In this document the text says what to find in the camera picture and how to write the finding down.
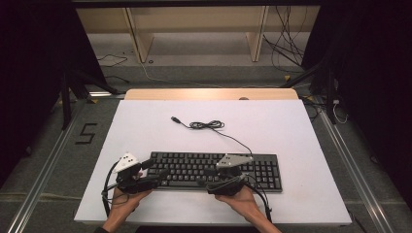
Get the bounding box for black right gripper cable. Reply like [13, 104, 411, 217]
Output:
[242, 174, 273, 223]

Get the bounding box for black keyboard cable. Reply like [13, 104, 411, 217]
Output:
[170, 116, 255, 158]

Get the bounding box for light wooden shelf unit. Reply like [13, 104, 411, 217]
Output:
[76, 6, 322, 64]

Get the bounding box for dark curtain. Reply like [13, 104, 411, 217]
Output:
[300, 0, 412, 208]
[0, 0, 108, 188]

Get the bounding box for short white looped cable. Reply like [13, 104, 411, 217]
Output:
[331, 100, 349, 125]

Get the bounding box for white table sheet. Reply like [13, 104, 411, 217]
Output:
[73, 99, 353, 226]

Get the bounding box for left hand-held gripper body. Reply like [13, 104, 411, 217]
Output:
[113, 152, 159, 195]

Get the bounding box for black metal stand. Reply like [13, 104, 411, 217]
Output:
[281, 54, 338, 125]
[59, 64, 120, 130]

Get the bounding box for person's right hand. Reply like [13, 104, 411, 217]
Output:
[215, 187, 260, 222]

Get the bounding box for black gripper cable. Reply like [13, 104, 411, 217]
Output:
[242, 174, 273, 223]
[101, 160, 121, 217]

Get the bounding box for thin black floor cable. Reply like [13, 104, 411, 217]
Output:
[96, 52, 129, 68]

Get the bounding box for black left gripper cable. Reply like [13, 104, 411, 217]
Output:
[101, 160, 121, 217]

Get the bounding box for black computer keyboard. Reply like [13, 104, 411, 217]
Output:
[147, 150, 284, 193]

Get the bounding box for light wooden table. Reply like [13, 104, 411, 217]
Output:
[124, 87, 299, 101]

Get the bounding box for person's left hand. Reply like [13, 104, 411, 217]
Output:
[111, 187, 153, 218]

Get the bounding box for bundle of black floor cables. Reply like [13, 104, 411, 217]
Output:
[261, 6, 312, 74]

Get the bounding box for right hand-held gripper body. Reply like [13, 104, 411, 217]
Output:
[206, 153, 254, 197]

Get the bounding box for aluminium floor rail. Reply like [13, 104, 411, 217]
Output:
[315, 103, 395, 233]
[6, 103, 86, 233]

